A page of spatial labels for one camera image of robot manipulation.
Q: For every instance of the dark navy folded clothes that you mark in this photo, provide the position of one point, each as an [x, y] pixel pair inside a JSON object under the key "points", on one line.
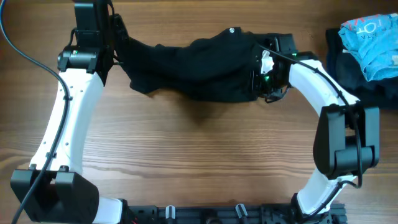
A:
{"points": [[344, 68]]}

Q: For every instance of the light blue printed shirt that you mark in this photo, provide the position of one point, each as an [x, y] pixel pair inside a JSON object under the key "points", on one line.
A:
{"points": [[372, 41]]}

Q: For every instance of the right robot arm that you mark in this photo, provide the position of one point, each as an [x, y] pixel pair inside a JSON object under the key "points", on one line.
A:
{"points": [[346, 141]]}

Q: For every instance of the black t-shirt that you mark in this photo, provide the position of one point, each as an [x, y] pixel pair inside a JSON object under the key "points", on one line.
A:
{"points": [[215, 69]]}

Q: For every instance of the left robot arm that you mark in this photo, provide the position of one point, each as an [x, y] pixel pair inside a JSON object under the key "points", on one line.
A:
{"points": [[52, 188]]}

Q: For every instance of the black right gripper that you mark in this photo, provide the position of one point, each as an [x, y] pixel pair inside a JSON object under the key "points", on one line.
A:
{"points": [[254, 76]]}

